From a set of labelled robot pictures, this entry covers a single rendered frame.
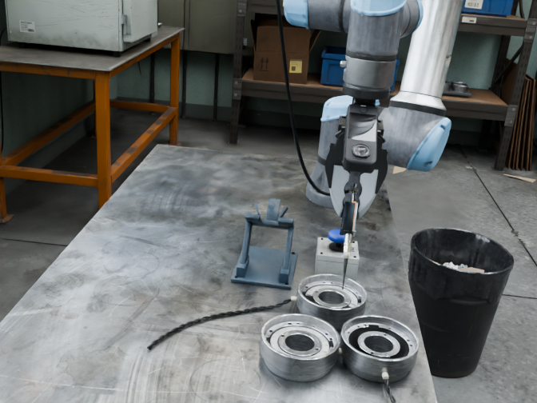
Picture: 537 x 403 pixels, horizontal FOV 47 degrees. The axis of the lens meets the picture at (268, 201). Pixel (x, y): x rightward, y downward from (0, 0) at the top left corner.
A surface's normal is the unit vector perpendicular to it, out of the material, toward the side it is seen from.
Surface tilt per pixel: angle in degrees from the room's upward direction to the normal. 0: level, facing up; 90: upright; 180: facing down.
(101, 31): 89
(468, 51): 90
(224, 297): 0
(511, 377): 0
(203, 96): 90
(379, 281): 0
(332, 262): 90
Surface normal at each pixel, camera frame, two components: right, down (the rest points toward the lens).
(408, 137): -0.40, 0.05
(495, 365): 0.07, -0.92
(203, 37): -0.09, 0.37
